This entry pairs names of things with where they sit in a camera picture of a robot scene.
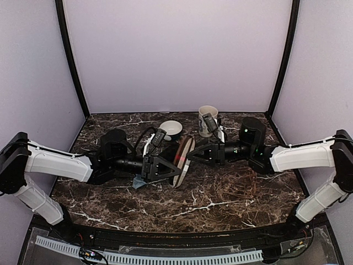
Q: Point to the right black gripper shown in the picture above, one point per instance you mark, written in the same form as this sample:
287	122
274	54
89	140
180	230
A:
214	152

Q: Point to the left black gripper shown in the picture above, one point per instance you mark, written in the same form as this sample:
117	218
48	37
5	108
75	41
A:
151	171

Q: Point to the light blue cloth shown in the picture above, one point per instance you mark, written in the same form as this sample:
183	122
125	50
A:
138	182

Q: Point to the black checkered glasses case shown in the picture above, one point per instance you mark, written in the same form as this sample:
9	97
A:
169	152

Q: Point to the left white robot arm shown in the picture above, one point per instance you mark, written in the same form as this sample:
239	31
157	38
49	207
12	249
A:
21	156

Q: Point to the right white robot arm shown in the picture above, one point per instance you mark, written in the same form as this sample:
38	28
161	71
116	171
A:
334	152

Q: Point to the white seahorse mug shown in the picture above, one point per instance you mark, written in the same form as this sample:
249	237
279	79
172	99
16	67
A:
203	110

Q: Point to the white and navy bowl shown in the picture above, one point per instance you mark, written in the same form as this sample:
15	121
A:
173	130

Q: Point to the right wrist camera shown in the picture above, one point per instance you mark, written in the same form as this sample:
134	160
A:
213	127

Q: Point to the white slotted cable duct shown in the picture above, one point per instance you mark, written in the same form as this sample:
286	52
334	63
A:
111	257

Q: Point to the black front rail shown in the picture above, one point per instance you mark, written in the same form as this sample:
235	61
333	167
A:
101	239

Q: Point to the right black frame post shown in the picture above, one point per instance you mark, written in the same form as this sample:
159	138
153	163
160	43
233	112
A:
285	57

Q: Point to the black frame post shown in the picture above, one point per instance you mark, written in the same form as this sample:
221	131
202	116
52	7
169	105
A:
59	4
285	57

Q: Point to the left black frame post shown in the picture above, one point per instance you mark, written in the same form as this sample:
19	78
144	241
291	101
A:
59	4

